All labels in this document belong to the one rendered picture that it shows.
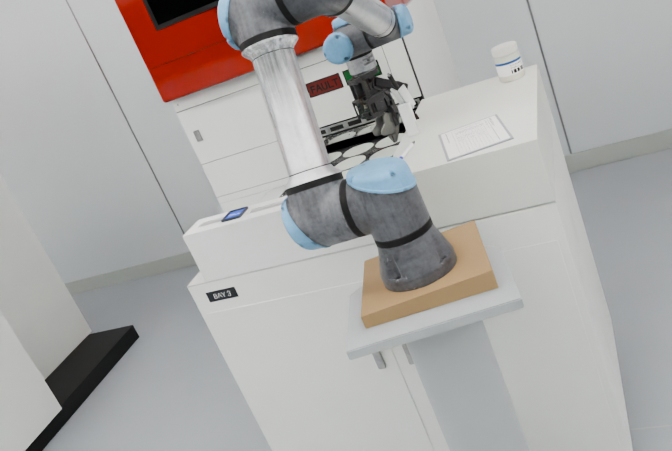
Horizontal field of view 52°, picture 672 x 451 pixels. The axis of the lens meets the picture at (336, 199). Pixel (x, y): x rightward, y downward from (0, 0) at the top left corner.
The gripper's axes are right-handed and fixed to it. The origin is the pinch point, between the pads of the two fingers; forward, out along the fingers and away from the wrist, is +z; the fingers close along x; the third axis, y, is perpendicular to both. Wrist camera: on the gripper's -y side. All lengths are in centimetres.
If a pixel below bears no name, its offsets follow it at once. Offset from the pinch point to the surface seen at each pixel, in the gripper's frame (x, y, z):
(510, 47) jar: 19.1, -32.1, -10.8
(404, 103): 11.5, 2.4, -10.3
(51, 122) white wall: -311, 16, -23
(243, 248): -6, 52, 6
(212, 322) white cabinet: -21, 63, 24
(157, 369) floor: -170, 56, 94
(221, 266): -13, 56, 9
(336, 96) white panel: -31.6, -7.5, -10.9
